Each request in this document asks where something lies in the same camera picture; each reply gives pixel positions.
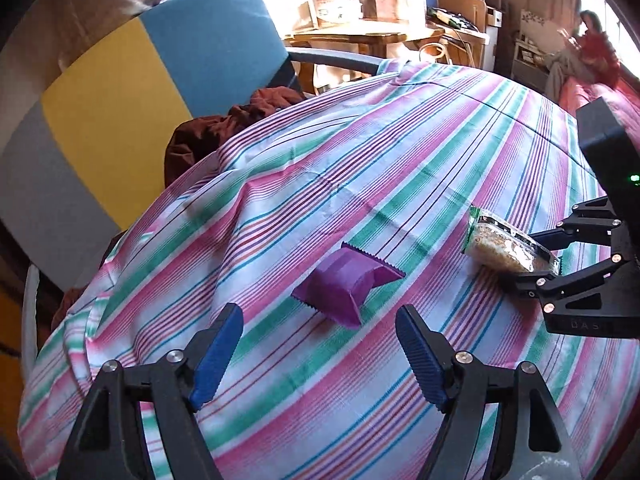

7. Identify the striped pink green bedsheet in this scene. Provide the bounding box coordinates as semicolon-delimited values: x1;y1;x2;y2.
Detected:
18;62;639;479

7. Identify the wooden desk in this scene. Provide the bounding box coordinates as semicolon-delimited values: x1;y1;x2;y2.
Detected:
284;20;489;68

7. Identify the grey yellow blue chair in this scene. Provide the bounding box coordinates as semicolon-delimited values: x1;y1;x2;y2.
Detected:
1;0;380;375

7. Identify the dark red cloth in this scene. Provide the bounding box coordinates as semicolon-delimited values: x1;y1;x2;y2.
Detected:
164;86;306;188

